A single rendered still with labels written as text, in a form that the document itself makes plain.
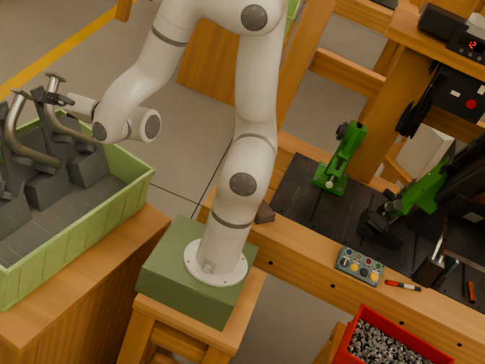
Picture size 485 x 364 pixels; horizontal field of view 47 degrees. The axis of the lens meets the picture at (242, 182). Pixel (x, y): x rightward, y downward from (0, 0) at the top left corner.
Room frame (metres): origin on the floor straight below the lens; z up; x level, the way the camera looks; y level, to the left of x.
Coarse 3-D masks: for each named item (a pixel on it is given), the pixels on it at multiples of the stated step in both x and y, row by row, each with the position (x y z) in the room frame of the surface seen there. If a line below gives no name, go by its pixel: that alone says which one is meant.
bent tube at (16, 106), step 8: (16, 96) 1.21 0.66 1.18; (24, 96) 1.21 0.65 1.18; (16, 104) 1.19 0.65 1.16; (24, 104) 1.21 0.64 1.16; (8, 112) 1.17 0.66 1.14; (16, 112) 1.18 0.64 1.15; (8, 120) 1.15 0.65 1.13; (16, 120) 1.17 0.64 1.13; (8, 128) 1.14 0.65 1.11; (8, 136) 1.14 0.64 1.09; (16, 136) 1.15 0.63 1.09; (8, 144) 1.14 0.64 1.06; (16, 144) 1.15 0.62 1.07; (16, 152) 1.15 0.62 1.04; (24, 152) 1.16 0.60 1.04; (32, 152) 1.19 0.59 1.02; (40, 152) 1.23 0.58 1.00; (40, 160) 1.21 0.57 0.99; (48, 160) 1.23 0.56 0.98; (56, 160) 1.27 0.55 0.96; (56, 168) 1.26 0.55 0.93
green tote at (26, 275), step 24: (0, 144) 1.27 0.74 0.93; (120, 168) 1.44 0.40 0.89; (144, 168) 1.41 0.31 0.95; (120, 192) 1.25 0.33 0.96; (144, 192) 1.39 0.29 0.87; (96, 216) 1.15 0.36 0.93; (120, 216) 1.28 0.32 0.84; (48, 240) 0.97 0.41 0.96; (72, 240) 1.06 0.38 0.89; (96, 240) 1.17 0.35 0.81; (0, 264) 0.84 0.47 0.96; (24, 264) 0.88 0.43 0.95; (48, 264) 0.97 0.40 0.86; (0, 288) 0.83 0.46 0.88; (24, 288) 0.89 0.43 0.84
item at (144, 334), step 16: (144, 320) 0.99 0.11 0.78; (128, 336) 0.99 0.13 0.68; (144, 336) 0.99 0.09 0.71; (160, 336) 1.00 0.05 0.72; (176, 336) 1.00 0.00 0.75; (128, 352) 0.99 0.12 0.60; (144, 352) 1.01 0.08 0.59; (176, 352) 0.99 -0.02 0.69; (192, 352) 0.99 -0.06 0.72; (208, 352) 0.97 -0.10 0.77; (224, 352) 0.97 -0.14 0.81
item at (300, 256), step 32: (288, 224) 1.49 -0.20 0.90; (256, 256) 1.39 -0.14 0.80; (288, 256) 1.38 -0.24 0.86; (320, 256) 1.40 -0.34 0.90; (320, 288) 1.37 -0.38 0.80; (352, 288) 1.36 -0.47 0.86; (384, 288) 1.38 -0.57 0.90; (416, 320) 1.34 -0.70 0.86; (448, 320) 1.35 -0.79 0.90; (480, 320) 1.42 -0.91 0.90; (448, 352) 1.32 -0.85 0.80; (480, 352) 1.31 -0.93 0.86
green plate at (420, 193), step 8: (424, 176) 1.68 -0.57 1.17; (432, 176) 1.63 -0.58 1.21; (440, 176) 1.59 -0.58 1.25; (416, 184) 1.67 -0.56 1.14; (424, 184) 1.63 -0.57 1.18; (432, 184) 1.58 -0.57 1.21; (440, 184) 1.59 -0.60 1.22; (408, 192) 1.66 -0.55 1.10; (416, 192) 1.62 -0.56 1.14; (424, 192) 1.58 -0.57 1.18; (432, 192) 1.59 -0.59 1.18; (408, 200) 1.61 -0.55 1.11; (416, 200) 1.58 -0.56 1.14; (424, 200) 1.59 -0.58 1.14; (432, 200) 1.59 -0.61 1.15; (424, 208) 1.59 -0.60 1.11; (432, 208) 1.59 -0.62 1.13
